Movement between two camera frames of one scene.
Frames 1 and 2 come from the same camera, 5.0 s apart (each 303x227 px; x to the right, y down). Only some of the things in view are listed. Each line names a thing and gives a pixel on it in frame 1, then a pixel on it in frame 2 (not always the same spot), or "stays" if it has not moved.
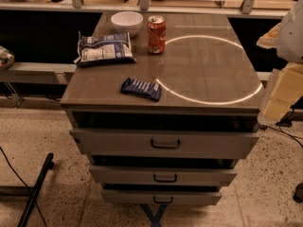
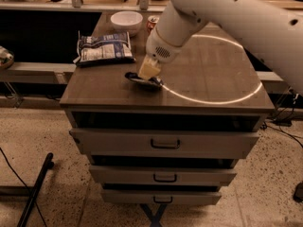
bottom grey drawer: x=160 y=197 stays
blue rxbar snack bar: x=143 y=88 → x=151 y=82
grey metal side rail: x=37 y=73 stays
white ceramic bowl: x=127 y=22 stays
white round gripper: x=292 y=37 → x=158 y=48
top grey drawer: x=161 y=144 stays
